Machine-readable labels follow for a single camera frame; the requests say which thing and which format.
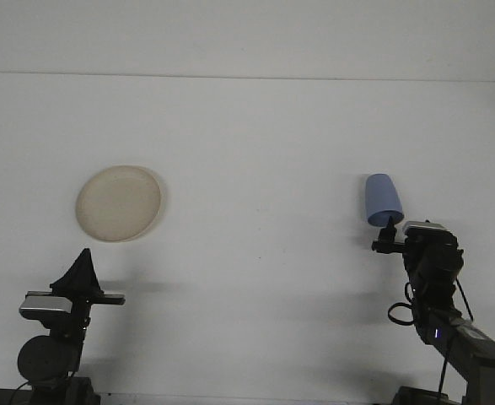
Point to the pale blue cup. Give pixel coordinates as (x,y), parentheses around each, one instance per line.
(382,198)

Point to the pale round plate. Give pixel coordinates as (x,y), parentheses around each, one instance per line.
(118,204)

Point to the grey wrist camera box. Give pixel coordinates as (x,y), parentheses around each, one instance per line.
(44,307)
(424,227)

